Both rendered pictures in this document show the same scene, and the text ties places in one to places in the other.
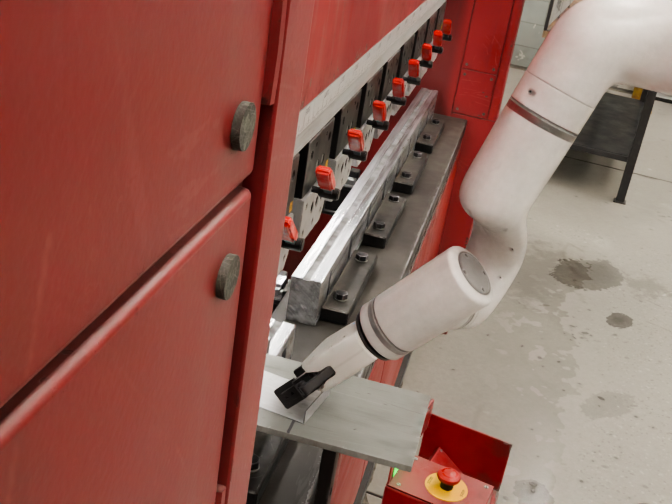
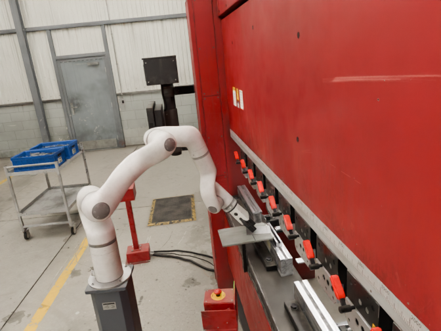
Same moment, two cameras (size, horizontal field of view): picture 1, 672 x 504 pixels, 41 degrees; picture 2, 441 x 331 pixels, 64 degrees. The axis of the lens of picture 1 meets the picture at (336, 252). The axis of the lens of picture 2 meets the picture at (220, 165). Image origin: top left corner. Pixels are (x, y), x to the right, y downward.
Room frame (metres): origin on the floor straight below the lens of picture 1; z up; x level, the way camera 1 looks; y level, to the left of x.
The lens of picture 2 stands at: (2.67, -0.61, 1.91)
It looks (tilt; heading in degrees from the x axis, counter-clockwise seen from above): 17 degrees down; 163
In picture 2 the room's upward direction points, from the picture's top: 5 degrees counter-clockwise
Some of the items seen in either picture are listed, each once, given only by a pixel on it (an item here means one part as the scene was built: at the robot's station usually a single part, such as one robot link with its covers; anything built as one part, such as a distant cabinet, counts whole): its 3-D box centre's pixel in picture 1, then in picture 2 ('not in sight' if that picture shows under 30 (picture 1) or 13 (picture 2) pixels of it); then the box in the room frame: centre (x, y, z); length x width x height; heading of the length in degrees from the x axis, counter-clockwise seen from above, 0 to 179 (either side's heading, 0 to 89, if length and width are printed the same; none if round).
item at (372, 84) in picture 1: (348, 112); (312, 236); (1.67, 0.02, 1.26); 0.15 x 0.09 x 0.17; 170
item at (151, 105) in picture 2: not in sight; (157, 125); (-0.18, -0.24, 1.42); 0.45 x 0.12 x 0.36; 169
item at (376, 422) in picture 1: (330, 407); (244, 234); (1.08, -0.03, 1.00); 0.26 x 0.18 x 0.01; 80
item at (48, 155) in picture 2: not in sight; (39, 159); (-1.93, -1.48, 0.92); 0.50 x 0.36 x 0.18; 74
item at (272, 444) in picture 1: (269, 436); (264, 252); (1.14, 0.05, 0.89); 0.30 x 0.05 x 0.03; 170
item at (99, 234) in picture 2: not in sight; (95, 213); (1.14, -0.73, 1.30); 0.19 x 0.12 x 0.24; 14
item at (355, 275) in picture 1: (350, 284); (303, 328); (1.69, -0.04, 0.89); 0.30 x 0.05 x 0.03; 170
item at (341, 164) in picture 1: (323, 140); (293, 214); (1.48, 0.05, 1.26); 0.15 x 0.09 x 0.17; 170
